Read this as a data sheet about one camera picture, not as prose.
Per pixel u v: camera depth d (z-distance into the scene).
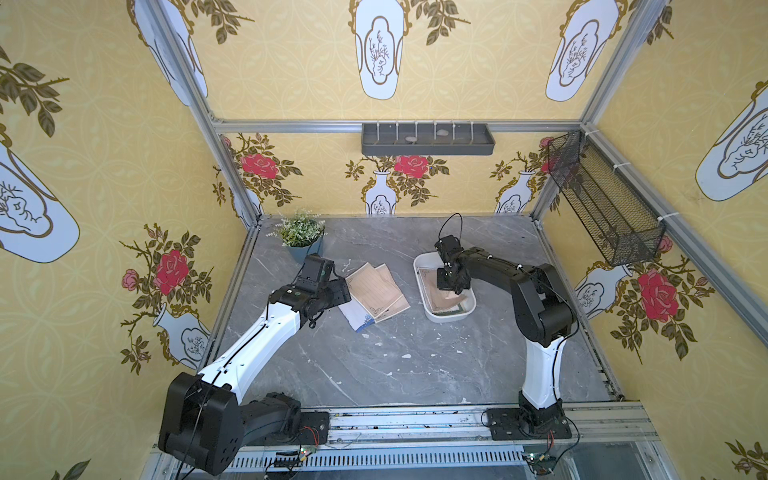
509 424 0.73
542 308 0.54
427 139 0.92
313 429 0.73
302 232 0.95
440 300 0.97
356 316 0.93
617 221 0.83
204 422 0.39
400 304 0.95
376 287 1.00
